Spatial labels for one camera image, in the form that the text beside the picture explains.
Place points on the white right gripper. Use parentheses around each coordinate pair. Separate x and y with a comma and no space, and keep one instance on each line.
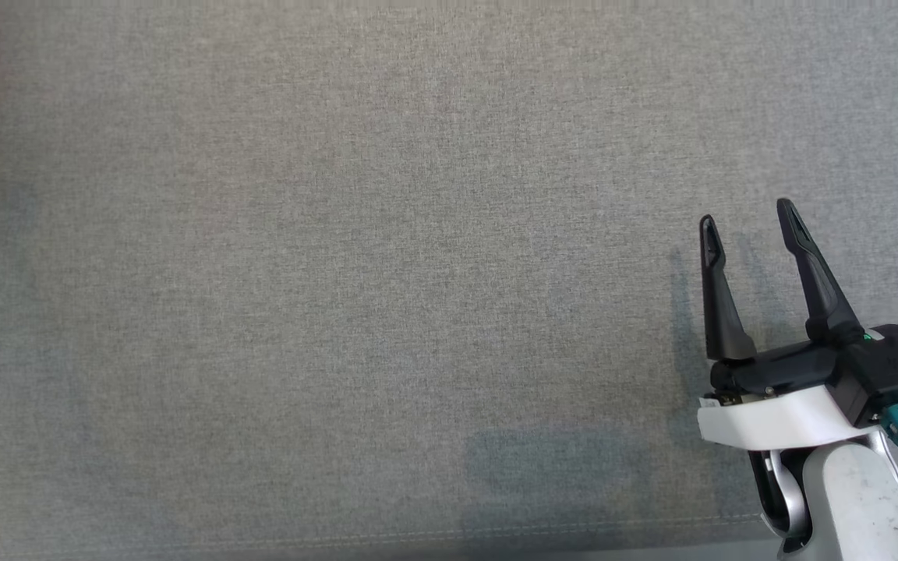
(776,417)

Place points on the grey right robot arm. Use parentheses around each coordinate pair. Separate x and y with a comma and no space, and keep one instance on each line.
(862,506)

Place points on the grey fabric sofa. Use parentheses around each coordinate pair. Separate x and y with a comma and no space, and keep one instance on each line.
(340,273)

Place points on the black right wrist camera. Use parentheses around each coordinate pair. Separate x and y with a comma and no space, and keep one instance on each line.
(893,366)

